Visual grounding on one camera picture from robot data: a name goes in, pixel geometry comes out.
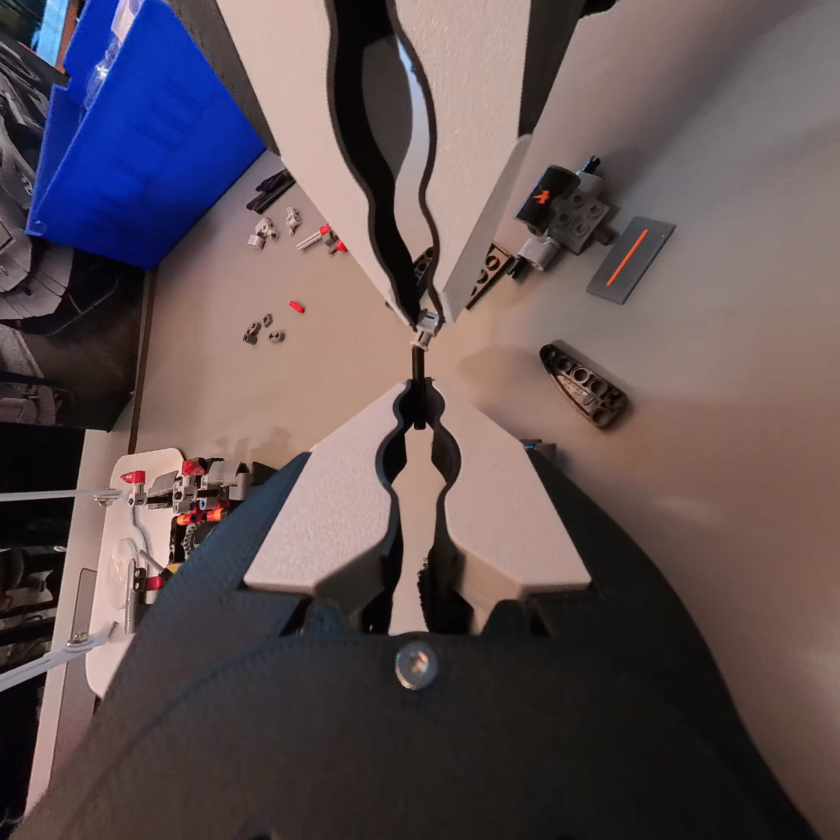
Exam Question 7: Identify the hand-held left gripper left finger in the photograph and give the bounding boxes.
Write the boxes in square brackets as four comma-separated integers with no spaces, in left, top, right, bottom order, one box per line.
[243,381,414,624]

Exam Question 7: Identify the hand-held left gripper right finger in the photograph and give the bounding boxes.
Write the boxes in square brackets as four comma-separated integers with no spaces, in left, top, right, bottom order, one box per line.
[427,378,593,605]

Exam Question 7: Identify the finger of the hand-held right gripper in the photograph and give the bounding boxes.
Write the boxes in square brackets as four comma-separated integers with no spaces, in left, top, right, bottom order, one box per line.
[215,0,424,331]
[387,0,534,324]

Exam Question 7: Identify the partly built lego vehicle model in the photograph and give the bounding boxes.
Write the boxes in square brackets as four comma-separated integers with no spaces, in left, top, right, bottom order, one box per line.
[128,459,290,592]

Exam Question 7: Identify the grey lego subassembly orange print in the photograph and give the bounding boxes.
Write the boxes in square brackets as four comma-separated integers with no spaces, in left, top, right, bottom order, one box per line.
[514,155,618,271]

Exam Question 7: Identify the long black lego axle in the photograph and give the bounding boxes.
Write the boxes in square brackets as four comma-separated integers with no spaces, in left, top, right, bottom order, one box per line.
[410,344,429,431]

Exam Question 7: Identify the flat black lego beams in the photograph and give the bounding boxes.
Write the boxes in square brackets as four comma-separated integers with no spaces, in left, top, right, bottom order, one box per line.
[247,169,296,214]

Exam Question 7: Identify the long light grey lego axle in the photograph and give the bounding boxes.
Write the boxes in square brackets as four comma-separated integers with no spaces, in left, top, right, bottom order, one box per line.
[297,224,349,256]

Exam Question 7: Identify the black lego plate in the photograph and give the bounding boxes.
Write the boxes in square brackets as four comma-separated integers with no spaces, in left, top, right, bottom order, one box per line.
[466,241,514,311]

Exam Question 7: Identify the dark grey orange-striped lego tile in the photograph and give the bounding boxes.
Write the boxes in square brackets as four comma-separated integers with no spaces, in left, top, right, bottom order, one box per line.
[586,215,677,306]

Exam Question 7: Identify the lego set box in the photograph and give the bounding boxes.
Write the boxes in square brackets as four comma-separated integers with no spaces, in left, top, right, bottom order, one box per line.
[0,33,155,431]

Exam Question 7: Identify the blue storage bin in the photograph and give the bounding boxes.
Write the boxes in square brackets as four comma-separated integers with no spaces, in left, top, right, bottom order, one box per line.
[26,0,266,271]

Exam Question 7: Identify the clear plastic bags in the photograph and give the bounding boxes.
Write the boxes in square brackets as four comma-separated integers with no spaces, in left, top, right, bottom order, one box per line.
[92,0,155,80]

